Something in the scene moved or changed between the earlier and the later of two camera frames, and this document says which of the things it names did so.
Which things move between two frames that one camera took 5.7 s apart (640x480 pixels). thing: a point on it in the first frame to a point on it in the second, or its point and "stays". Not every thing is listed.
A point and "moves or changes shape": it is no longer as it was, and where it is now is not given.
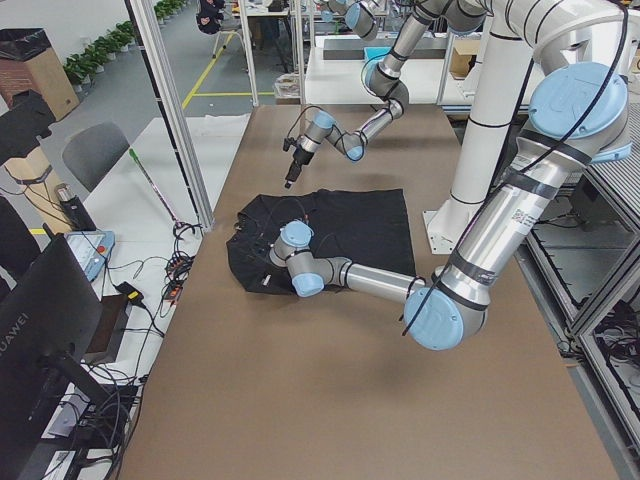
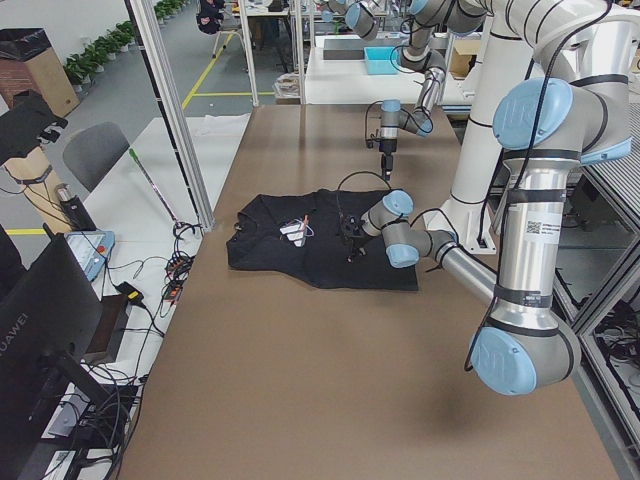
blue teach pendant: (91, 249) stays
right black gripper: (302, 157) to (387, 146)
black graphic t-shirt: (365, 226) moves or changes shape
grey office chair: (91, 152) stays
